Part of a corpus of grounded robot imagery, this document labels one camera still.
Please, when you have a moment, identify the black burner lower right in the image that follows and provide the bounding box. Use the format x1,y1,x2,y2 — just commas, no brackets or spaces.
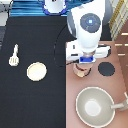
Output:
98,62,115,76

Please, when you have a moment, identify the pink toy stove board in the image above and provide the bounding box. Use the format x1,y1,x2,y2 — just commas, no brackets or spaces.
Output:
66,41,128,128

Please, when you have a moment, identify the blue white robot base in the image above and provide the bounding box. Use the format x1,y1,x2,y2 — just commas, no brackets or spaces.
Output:
44,0,66,15

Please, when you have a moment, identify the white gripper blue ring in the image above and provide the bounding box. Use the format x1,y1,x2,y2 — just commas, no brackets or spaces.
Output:
65,41,112,64

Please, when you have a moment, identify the black table mat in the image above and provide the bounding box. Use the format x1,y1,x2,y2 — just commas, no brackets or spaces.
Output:
0,15,113,128

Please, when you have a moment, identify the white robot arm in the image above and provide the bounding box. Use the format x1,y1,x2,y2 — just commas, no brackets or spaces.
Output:
66,0,112,63

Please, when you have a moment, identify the wooden slatted shelf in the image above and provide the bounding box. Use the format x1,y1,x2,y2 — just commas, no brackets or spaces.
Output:
106,0,128,41

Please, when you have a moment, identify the cream round plate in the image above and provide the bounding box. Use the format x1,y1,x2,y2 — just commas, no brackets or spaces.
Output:
27,62,47,81

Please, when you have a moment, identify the large grey frying pan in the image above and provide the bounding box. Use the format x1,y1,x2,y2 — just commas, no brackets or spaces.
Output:
76,87,128,128

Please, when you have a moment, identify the cream toy spatula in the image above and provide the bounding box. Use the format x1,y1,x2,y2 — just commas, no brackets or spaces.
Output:
9,45,19,66

